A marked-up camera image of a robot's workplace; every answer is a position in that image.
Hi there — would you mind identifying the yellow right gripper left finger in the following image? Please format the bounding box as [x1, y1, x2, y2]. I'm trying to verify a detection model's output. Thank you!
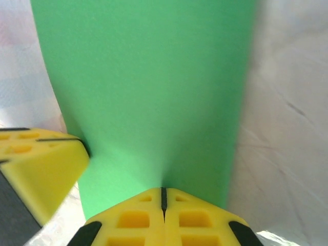
[68, 188, 165, 246]

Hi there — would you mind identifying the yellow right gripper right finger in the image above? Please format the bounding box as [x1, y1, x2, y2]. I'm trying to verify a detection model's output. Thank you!
[163, 188, 264, 246]

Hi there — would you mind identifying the green square paper sheet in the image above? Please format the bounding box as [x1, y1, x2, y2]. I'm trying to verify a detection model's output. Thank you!
[30, 0, 258, 226]

